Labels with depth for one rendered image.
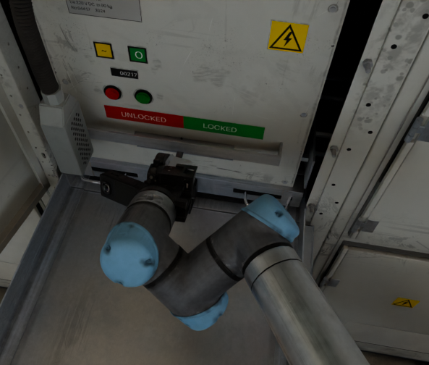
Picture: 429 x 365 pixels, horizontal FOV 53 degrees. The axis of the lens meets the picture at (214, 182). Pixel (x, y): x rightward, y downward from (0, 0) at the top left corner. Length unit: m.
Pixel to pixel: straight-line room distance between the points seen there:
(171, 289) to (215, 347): 0.31
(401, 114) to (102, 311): 0.67
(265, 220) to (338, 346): 0.17
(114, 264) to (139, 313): 0.36
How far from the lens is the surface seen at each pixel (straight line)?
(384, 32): 0.66
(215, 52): 0.73
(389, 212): 0.94
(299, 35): 0.70
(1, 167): 1.00
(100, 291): 0.95
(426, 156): 0.81
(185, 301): 0.60
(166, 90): 0.81
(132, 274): 0.57
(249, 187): 0.97
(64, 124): 0.80
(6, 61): 0.85
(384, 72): 0.70
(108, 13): 0.74
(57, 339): 0.93
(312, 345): 0.49
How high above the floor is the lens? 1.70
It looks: 54 degrees down
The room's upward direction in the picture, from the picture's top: 3 degrees clockwise
